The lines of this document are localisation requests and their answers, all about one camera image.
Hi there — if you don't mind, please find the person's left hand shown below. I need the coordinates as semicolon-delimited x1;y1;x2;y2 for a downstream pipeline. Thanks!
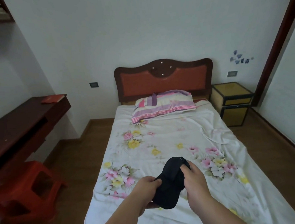
123;175;165;218

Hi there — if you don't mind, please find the person's right hand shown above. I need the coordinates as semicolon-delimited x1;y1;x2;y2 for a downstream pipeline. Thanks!
180;160;213;213

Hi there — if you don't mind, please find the black cap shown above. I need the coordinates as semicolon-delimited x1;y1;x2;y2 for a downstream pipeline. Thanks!
149;156;195;211

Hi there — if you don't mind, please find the person's left forearm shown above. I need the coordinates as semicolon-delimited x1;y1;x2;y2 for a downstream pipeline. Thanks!
90;196;146;224

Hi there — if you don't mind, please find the person's right forearm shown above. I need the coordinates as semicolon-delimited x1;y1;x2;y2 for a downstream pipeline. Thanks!
189;191;251;224

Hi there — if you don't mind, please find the white floral bed sheet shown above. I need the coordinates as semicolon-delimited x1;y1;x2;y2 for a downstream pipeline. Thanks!
69;91;295;224

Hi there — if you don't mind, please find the striped pink purple pillow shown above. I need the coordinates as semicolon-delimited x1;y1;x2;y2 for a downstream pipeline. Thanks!
129;88;198;124

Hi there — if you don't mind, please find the yellow black bedside cabinet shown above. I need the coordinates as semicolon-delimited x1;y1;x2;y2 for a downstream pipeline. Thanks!
210;81;257;129

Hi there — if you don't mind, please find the brown wooden headboard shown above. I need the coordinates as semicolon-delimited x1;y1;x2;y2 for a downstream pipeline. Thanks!
113;55;216;107

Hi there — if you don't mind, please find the red plastic stool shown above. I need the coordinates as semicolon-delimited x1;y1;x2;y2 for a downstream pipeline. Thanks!
0;159;70;224

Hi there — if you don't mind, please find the red book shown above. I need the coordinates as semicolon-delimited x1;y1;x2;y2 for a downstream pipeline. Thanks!
40;94;67;105

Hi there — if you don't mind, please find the dark wooden desk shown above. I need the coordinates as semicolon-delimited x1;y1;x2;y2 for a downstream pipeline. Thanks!
0;94;77;186

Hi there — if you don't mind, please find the blue flower wall sticker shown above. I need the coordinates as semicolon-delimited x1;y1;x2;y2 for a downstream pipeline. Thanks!
229;48;254;66

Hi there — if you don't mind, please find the dark wooden door frame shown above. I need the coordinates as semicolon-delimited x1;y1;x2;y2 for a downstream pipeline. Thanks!
243;0;295;108

